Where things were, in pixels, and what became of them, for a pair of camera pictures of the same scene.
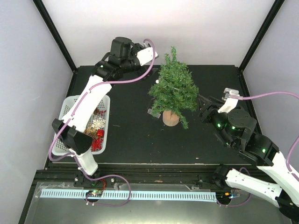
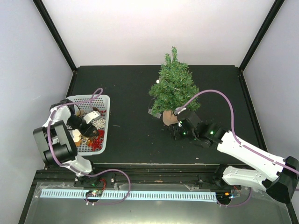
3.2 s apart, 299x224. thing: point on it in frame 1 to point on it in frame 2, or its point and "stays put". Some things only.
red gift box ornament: [100, 133] stays put
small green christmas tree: [174, 90] stays put
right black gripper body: [208, 110] to [176, 136]
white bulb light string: [150, 111] stays put
